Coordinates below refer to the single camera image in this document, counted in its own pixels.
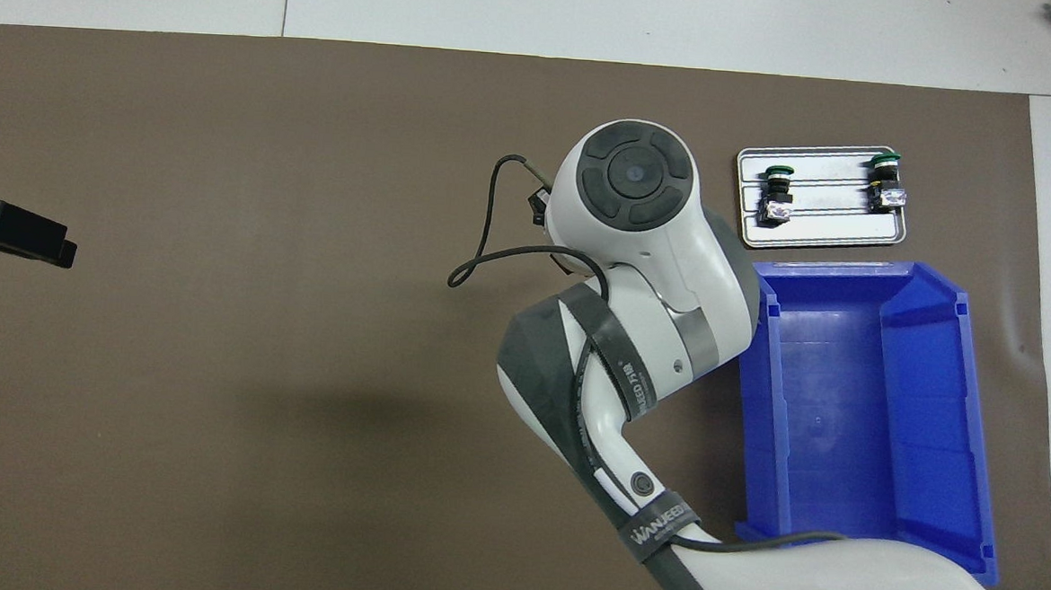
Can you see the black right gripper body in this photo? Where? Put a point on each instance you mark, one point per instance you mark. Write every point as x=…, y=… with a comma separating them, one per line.
x=539, y=206

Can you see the brown table mat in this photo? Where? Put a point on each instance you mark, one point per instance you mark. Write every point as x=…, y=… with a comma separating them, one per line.
x=214, y=405

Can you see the green push button switch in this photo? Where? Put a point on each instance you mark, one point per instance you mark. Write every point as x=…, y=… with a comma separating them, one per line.
x=887, y=184
x=775, y=200

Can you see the blue plastic storage bin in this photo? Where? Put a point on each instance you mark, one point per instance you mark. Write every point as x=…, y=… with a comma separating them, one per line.
x=852, y=420

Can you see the grey metal tray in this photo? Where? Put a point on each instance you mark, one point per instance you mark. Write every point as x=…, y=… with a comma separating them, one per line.
x=835, y=230

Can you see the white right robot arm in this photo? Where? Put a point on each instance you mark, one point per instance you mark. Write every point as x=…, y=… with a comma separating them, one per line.
x=636, y=247

